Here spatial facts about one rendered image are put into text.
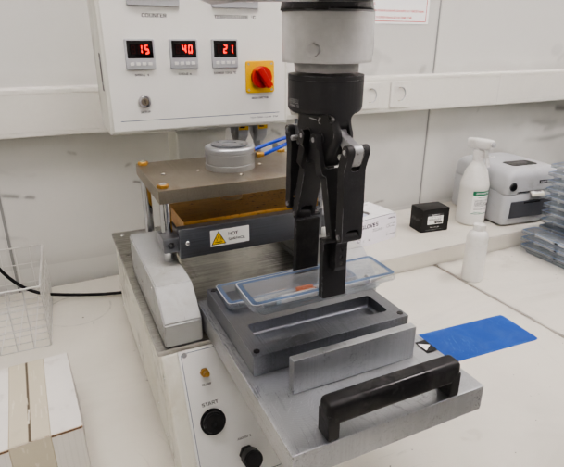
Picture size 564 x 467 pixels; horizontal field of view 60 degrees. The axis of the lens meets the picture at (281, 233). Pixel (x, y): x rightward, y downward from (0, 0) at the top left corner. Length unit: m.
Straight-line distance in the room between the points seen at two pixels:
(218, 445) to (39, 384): 0.28
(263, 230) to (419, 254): 0.64
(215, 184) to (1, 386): 0.42
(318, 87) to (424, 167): 1.21
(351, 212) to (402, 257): 0.79
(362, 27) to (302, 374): 0.33
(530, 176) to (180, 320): 1.17
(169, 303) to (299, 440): 0.27
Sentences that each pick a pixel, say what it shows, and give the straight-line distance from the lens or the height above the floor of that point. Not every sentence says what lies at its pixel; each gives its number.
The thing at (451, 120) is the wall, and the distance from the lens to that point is 1.70.
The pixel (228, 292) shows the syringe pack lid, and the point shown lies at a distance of 0.62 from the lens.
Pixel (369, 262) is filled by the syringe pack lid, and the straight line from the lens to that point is 0.62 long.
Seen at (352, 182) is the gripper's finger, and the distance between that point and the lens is 0.47.
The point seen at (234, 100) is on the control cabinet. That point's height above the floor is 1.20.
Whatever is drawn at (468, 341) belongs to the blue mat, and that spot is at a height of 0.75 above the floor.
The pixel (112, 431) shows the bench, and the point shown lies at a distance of 0.84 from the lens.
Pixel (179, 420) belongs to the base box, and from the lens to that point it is 0.68.
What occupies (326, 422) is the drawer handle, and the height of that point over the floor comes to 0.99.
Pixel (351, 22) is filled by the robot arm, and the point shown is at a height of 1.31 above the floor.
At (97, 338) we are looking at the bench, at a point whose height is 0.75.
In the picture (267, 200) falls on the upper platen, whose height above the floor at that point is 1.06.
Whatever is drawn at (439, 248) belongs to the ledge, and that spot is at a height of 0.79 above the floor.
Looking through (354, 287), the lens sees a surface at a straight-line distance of 0.57.
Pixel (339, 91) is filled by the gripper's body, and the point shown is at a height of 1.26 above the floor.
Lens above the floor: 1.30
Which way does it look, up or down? 21 degrees down
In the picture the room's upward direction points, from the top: straight up
